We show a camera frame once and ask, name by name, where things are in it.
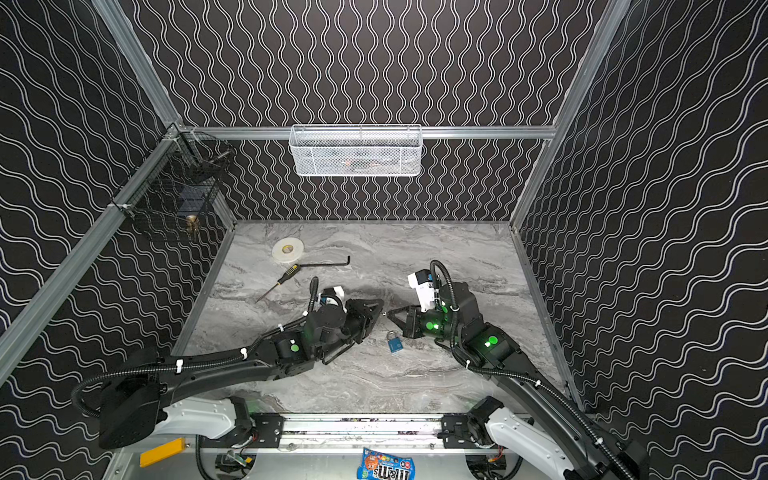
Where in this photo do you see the black wire basket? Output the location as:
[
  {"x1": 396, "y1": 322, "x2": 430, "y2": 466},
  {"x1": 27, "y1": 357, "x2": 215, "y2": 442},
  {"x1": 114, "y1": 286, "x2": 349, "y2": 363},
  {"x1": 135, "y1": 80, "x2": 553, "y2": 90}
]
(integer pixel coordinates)
[{"x1": 120, "y1": 131, "x2": 236, "y2": 244}]

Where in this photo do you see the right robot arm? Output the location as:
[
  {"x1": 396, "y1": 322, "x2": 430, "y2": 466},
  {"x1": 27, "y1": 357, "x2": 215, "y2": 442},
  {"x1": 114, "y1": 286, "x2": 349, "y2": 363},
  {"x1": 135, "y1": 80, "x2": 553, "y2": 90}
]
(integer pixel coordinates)
[{"x1": 387, "y1": 282, "x2": 650, "y2": 479}]

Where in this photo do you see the black hex key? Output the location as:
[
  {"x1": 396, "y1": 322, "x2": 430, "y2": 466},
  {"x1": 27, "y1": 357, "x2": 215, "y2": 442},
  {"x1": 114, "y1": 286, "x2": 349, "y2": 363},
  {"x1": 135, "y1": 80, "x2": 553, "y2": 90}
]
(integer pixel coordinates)
[{"x1": 298, "y1": 255, "x2": 351, "y2": 268}]

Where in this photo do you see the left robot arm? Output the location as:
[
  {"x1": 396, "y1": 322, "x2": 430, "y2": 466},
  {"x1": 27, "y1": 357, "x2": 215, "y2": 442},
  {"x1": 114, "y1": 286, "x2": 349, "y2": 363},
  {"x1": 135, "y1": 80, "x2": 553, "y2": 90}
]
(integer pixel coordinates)
[{"x1": 70, "y1": 299, "x2": 384, "y2": 449}]

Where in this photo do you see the blue padlock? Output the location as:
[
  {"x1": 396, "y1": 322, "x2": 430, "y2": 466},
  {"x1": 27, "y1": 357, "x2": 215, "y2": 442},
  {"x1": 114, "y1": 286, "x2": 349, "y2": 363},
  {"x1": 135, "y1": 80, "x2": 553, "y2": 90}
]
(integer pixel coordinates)
[{"x1": 386, "y1": 331, "x2": 404, "y2": 353}]

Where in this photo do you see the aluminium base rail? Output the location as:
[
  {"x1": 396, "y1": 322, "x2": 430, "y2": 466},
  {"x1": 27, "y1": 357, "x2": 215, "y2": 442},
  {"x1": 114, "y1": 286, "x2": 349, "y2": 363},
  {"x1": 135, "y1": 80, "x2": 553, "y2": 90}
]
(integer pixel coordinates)
[{"x1": 197, "y1": 412, "x2": 601, "y2": 452}]

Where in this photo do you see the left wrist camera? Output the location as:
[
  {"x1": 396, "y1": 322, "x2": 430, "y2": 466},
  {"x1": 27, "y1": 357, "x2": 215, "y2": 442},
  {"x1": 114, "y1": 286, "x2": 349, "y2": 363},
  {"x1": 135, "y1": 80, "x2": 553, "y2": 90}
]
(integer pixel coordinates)
[{"x1": 319, "y1": 286, "x2": 345, "y2": 307}]

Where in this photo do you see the white wire mesh basket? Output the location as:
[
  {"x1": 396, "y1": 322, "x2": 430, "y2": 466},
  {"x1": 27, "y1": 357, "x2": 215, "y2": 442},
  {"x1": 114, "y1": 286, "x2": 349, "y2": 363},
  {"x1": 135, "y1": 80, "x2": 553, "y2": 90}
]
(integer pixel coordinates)
[{"x1": 289, "y1": 124, "x2": 424, "y2": 177}]

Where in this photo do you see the white tape roll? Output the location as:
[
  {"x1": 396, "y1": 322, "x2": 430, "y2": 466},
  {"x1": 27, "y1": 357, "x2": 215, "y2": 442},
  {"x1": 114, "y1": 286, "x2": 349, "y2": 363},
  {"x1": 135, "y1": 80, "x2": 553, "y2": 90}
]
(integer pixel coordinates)
[{"x1": 271, "y1": 237, "x2": 305, "y2": 264}]

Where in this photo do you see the M&M's candy bag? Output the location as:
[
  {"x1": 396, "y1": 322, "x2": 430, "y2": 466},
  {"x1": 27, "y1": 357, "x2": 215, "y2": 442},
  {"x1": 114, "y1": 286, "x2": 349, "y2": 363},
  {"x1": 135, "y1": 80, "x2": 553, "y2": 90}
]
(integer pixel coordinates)
[{"x1": 356, "y1": 448, "x2": 416, "y2": 480}]

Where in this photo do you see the yellow black screwdriver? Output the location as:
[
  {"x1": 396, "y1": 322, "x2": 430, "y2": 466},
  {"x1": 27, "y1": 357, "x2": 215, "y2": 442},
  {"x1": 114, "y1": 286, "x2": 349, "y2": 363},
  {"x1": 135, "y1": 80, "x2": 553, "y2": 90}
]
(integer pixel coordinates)
[{"x1": 256, "y1": 264, "x2": 302, "y2": 303}]

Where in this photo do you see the brass item in basket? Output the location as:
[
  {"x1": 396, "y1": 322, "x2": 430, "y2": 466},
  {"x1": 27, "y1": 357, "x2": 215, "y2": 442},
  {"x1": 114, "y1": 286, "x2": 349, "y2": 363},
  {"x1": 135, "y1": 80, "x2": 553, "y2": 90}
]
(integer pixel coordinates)
[{"x1": 185, "y1": 215, "x2": 200, "y2": 240}]

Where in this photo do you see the yellow block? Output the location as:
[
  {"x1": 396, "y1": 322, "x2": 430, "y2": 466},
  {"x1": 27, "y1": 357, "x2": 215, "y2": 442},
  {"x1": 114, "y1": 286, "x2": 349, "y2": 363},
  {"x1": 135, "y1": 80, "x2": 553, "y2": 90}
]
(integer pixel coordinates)
[{"x1": 139, "y1": 438, "x2": 186, "y2": 468}]

